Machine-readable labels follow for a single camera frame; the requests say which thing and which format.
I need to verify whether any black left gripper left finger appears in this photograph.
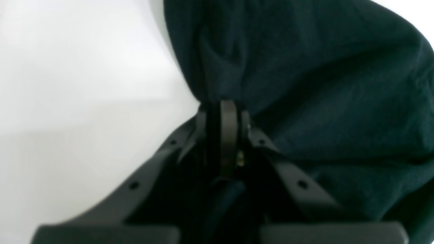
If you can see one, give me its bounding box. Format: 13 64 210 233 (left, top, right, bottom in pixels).
32 110 206 244

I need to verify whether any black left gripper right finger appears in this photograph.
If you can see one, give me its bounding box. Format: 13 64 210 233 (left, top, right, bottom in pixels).
219 100 409 244

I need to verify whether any black T-shirt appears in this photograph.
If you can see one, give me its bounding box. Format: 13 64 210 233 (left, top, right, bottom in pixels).
164 0 434 244

